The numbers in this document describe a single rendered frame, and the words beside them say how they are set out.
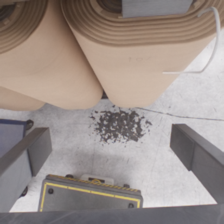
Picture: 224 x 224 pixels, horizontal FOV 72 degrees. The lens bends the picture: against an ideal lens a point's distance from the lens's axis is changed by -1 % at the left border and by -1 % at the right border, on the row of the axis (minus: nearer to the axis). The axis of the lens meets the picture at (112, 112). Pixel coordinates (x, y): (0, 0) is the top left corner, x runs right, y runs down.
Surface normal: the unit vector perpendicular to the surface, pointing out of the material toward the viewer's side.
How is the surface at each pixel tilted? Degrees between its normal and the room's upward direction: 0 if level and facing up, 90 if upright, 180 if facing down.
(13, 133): 0
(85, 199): 0
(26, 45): 90
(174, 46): 90
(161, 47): 90
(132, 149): 0
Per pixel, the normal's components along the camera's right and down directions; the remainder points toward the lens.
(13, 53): 0.44, 0.88
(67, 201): -0.09, -0.12
